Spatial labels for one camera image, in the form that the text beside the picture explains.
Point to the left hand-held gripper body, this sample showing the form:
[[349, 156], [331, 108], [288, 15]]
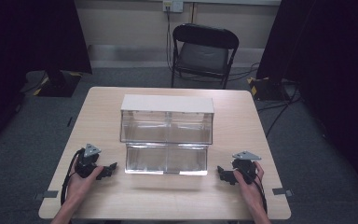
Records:
[[86, 163]]

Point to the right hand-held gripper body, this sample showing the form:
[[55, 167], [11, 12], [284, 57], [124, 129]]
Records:
[[245, 166]]

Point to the person's right hand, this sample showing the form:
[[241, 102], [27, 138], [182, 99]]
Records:
[[249, 189]]

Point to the person's left hand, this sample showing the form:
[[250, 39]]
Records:
[[80, 186]]

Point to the grey tape strip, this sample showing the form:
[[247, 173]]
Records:
[[48, 194], [282, 192]]

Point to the small dark floor strip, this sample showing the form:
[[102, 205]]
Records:
[[70, 121]]

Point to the clear acrylic drawer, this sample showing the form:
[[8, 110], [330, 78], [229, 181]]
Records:
[[167, 158]]

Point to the clear drawer cabinet white top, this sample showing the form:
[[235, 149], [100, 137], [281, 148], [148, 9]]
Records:
[[167, 118]]

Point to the black stand base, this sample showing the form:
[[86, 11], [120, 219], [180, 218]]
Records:
[[268, 89], [57, 84]]

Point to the black folding chair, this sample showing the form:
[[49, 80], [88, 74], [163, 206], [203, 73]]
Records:
[[203, 54]]

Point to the dark curtain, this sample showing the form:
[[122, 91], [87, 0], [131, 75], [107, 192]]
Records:
[[332, 77], [18, 62]]

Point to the white wall socket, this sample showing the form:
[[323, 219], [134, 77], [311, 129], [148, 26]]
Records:
[[173, 5]]

